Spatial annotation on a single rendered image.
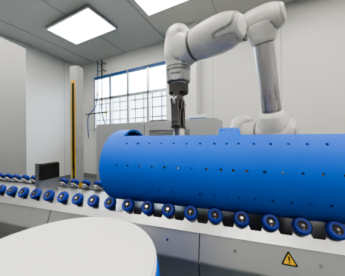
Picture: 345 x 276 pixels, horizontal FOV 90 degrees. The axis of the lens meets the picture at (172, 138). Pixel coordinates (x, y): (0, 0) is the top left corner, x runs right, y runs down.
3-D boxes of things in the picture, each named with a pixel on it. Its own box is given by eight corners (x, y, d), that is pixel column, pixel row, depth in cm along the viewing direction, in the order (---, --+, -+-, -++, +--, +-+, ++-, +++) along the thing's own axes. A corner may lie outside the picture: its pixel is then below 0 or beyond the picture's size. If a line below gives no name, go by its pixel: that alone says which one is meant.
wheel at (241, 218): (233, 210, 53) (233, 208, 51) (248, 212, 52) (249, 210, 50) (233, 226, 50) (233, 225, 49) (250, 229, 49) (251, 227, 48)
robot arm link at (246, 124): (235, 147, 129) (234, 118, 130) (261, 148, 117) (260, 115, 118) (225, 148, 118) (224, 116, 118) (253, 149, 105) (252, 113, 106)
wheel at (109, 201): (108, 196, 66) (105, 195, 64) (119, 197, 65) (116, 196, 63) (103, 208, 63) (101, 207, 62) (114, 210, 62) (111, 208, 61)
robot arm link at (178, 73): (162, 65, 62) (162, 82, 62) (187, 62, 60) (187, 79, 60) (170, 74, 71) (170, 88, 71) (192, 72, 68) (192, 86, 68)
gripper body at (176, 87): (172, 87, 70) (172, 110, 70) (165, 81, 62) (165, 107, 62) (190, 86, 68) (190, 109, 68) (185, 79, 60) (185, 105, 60)
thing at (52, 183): (55, 189, 91) (55, 160, 91) (61, 190, 90) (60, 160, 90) (35, 196, 81) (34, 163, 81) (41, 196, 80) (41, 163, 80)
